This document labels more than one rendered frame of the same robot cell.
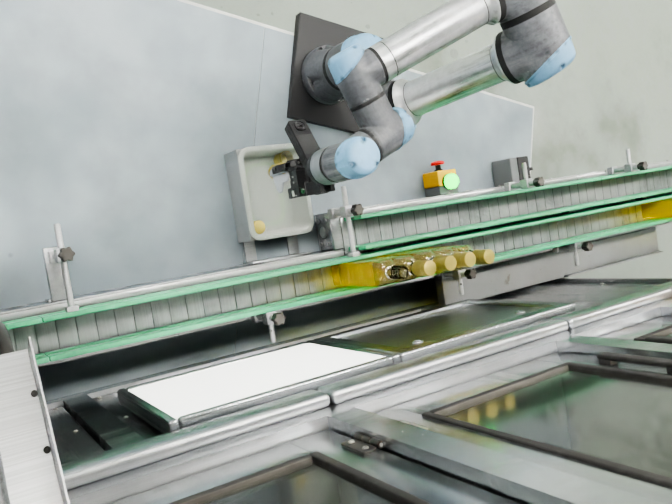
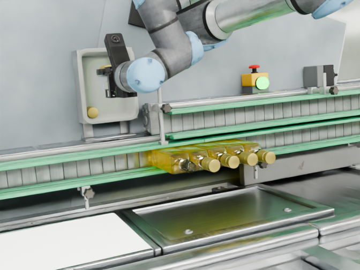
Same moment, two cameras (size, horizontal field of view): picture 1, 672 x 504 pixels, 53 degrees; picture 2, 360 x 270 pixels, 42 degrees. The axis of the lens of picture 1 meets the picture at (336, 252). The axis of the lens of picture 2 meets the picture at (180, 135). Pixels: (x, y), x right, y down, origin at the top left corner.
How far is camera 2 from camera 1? 0.40 m
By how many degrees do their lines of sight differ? 9
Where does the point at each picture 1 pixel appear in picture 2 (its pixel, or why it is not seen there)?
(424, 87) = (230, 10)
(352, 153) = (137, 73)
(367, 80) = (160, 8)
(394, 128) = (182, 51)
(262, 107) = (107, 14)
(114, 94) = not seen: outside the picture
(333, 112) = not seen: hidden behind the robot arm
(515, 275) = (308, 162)
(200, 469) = not seen: outside the picture
